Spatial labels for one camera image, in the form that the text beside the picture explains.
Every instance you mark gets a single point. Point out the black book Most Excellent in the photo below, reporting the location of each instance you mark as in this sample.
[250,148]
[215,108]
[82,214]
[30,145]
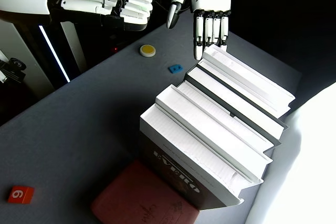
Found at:
[238,103]

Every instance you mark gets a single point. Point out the red clothbound book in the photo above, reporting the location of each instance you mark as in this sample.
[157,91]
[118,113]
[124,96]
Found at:
[136,195]

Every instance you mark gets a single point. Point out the white hardcover book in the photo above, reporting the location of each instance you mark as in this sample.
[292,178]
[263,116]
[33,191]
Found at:
[215,130]

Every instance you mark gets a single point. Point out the white plain book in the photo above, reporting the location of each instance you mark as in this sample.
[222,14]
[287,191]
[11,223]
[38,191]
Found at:
[226,116]

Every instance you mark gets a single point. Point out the white stand post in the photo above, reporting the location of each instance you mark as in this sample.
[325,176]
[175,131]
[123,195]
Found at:
[74,48]

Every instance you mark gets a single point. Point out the yellow disc with white rim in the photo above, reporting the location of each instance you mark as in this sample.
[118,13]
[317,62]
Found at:
[147,50]

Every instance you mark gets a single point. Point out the white book FASHIONINDIA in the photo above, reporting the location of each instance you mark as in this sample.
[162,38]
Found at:
[252,73]

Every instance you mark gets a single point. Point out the white light strip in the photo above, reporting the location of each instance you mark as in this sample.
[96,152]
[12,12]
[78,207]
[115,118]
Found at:
[53,53]

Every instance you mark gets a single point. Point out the orange block with number 6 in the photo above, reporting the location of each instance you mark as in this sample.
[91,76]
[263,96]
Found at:
[20,194]

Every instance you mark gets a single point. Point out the grey table cloth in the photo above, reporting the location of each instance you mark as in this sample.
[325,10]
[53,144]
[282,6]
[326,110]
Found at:
[92,129]

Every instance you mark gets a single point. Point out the black camera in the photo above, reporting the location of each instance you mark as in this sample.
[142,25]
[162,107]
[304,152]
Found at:
[15,64]

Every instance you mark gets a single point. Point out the white book 1000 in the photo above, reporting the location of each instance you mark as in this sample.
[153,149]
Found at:
[244,88]

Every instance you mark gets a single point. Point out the blue block with two holes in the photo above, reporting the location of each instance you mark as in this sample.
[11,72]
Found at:
[175,68]

